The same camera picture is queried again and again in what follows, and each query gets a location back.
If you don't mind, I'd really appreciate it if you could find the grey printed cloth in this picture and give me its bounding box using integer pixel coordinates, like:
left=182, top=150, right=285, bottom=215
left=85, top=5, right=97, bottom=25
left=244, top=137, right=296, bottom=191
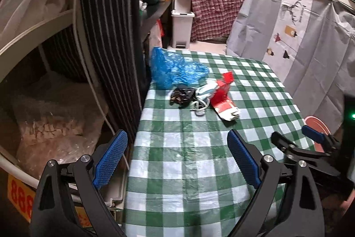
left=226, top=0, right=355, bottom=135

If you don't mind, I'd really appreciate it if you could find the green checked tablecloth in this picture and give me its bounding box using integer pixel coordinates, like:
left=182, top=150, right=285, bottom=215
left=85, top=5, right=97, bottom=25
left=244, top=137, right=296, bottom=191
left=122, top=49, right=317, bottom=237

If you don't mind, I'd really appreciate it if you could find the white curved shelf frame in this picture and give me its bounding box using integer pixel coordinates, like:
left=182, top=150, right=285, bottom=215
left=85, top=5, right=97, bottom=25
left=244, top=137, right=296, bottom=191
left=0, top=8, right=76, bottom=187

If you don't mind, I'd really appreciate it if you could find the white face mask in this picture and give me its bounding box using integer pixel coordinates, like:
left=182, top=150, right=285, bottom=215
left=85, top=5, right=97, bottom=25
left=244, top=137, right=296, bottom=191
left=190, top=82, right=219, bottom=117

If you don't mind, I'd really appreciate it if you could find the blue plastic bag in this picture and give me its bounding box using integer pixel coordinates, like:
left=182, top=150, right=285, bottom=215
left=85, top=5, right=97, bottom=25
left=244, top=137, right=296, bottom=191
left=150, top=47, right=210, bottom=90

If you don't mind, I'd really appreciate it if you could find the black white-striped panel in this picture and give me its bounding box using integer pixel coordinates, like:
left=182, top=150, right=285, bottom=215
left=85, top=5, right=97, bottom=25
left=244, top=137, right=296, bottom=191
left=41, top=0, right=149, bottom=141

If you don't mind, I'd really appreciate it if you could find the red paper carton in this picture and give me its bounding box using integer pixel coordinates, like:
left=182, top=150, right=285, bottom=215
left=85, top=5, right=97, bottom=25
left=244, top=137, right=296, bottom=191
left=210, top=72, right=241, bottom=121

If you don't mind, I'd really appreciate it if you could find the white plastic tray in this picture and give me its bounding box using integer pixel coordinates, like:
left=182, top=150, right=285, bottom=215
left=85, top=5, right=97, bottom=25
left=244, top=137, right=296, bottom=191
left=99, top=170, right=127, bottom=207

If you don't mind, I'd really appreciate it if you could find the red plaid shirt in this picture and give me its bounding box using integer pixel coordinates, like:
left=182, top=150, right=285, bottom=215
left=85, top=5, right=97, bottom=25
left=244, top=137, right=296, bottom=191
left=177, top=0, right=252, bottom=44

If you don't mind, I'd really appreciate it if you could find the clear bag of beige pieces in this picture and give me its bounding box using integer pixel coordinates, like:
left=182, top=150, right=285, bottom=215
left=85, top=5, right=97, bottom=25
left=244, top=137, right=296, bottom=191
left=11, top=73, right=112, bottom=180

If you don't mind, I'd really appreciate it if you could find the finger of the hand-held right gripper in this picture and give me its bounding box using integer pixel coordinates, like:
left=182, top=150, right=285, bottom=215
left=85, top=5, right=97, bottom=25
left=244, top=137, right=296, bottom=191
left=271, top=131, right=326, bottom=162
left=302, top=125, right=343, bottom=154

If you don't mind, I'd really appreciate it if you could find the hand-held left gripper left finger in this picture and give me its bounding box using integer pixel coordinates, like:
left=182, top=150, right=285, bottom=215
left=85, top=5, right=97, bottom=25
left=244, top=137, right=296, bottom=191
left=29, top=129, right=128, bottom=237

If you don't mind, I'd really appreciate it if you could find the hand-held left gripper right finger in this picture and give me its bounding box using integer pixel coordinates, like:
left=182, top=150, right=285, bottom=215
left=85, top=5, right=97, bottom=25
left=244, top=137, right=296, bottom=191
left=227, top=129, right=325, bottom=237

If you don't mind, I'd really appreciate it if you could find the white pedal bin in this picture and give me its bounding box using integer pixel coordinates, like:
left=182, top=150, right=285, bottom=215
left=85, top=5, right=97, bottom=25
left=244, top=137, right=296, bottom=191
left=170, top=0, right=195, bottom=49

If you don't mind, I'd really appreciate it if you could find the orange-red snack bag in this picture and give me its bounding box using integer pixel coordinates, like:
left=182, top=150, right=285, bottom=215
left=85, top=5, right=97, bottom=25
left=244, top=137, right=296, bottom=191
left=156, top=19, right=165, bottom=39

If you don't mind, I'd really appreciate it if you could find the orange sign plate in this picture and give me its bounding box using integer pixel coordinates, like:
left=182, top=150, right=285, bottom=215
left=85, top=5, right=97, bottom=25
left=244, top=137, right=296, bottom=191
left=7, top=173, right=93, bottom=230

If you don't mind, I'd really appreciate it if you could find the black crumpled wrapper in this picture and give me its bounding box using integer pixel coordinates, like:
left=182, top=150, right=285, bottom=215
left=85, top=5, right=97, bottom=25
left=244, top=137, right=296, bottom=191
left=170, top=85, right=196, bottom=109

